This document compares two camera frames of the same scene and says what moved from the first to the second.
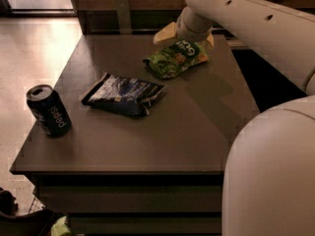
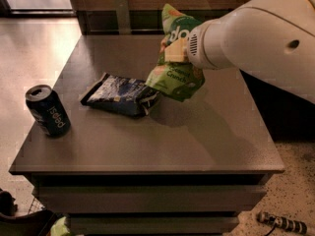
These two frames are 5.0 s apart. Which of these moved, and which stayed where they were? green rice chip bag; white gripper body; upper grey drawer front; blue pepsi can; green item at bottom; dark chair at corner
Moved: green rice chip bag; white gripper body
Stayed: upper grey drawer front; green item at bottom; blue pepsi can; dark chair at corner
